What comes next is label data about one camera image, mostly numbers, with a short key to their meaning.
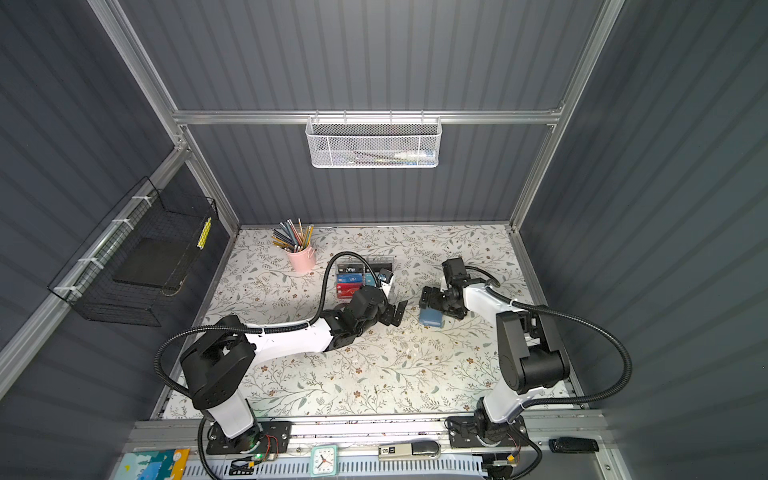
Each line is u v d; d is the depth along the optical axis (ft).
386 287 2.43
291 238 3.35
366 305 2.11
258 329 1.65
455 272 2.49
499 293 1.86
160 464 2.28
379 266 3.25
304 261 3.43
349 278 3.25
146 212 2.53
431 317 2.98
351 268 3.24
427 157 2.95
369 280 3.23
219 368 1.56
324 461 2.26
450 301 2.32
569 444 2.43
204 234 2.72
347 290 3.23
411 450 2.23
